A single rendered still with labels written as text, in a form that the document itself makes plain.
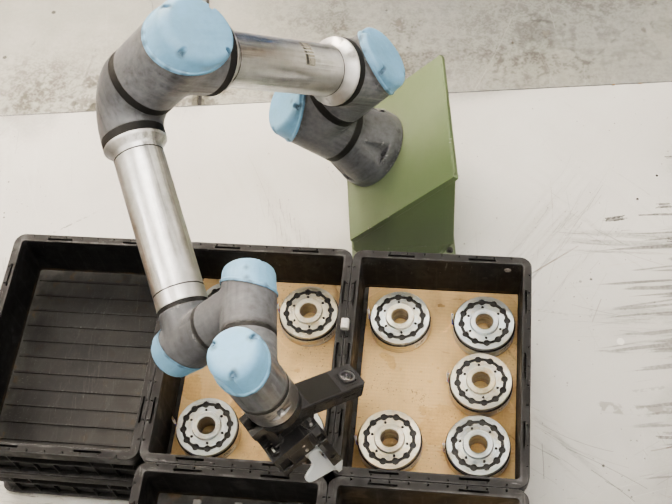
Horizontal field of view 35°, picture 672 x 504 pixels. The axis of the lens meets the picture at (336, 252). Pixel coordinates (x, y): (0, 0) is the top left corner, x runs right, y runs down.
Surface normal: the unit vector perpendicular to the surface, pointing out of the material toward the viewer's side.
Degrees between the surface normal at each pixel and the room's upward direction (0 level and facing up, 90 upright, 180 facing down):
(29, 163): 0
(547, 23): 0
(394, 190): 44
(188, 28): 39
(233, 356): 13
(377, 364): 0
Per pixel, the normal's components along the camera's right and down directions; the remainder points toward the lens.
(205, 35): 0.57, -0.43
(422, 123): -0.75, -0.32
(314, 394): 0.13, -0.76
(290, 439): -0.29, -0.53
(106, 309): -0.07, -0.52
